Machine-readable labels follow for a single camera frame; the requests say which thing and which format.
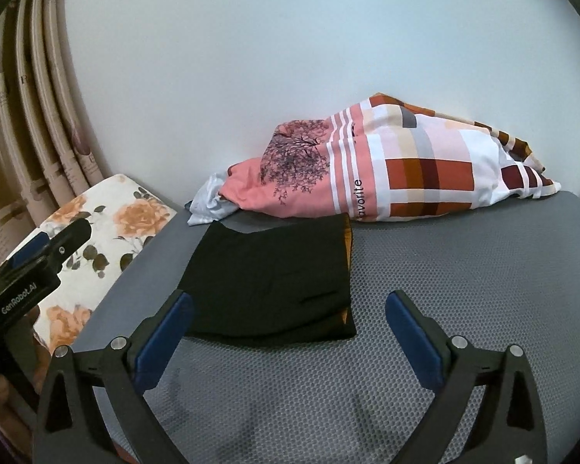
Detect checked pink and white pillow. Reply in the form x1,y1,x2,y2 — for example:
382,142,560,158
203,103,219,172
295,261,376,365
221,92,561,224

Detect floral orange and white cushion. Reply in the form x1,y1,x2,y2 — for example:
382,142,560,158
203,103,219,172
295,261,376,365
4,174,179,355

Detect light blue cloth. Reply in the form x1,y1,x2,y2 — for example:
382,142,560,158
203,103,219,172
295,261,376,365
186,171,240,226

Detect beige patterned curtain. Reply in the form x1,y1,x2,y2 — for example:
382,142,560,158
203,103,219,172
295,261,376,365
0,0,108,281

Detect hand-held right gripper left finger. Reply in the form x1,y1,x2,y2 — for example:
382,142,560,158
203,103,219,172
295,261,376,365
33,290,195,464

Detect black pants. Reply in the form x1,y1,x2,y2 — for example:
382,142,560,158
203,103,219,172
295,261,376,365
178,213,357,347

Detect grey textured mat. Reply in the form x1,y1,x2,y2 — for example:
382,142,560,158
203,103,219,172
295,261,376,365
72,189,580,464

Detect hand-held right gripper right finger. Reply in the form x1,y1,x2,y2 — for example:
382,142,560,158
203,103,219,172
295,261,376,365
386,289,548,464

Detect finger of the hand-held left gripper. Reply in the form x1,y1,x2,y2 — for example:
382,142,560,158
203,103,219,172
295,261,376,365
5,218,94,272

